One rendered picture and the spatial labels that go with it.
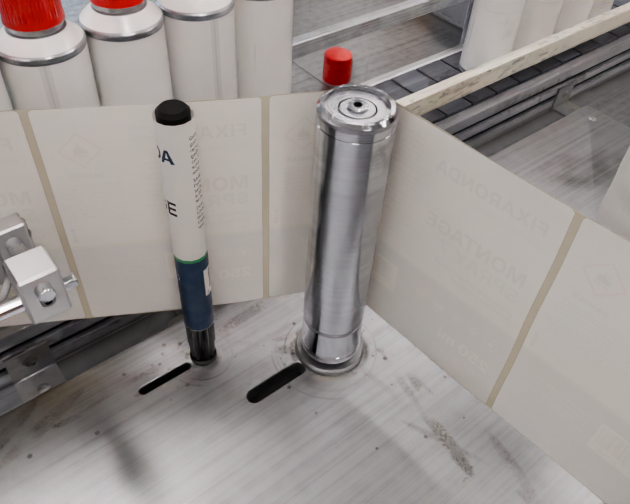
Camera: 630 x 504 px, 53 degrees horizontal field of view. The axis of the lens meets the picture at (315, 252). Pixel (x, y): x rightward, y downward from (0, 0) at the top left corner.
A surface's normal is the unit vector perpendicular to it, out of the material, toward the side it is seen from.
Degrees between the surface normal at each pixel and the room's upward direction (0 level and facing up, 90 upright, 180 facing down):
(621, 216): 88
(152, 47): 90
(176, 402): 0
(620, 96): 0
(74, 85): 90
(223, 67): 90
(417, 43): 0
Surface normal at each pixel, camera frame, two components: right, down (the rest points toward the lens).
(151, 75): 0.67, 0.55
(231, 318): 0.05, -0.70
